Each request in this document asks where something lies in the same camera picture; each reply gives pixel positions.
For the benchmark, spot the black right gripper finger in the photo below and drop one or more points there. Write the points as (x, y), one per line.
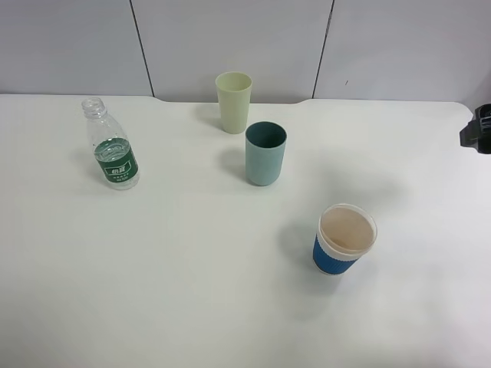
(477, 133)

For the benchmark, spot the teal blue plastic cup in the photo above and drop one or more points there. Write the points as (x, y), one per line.
(264, 151)

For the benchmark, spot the clear green-label water bottle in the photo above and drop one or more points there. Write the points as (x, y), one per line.
(110, 146)

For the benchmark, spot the blue sleeved paper cup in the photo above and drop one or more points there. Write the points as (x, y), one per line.
(345, 233)

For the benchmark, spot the pale yellow plastic cup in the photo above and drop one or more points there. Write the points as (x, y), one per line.
(234, 92)

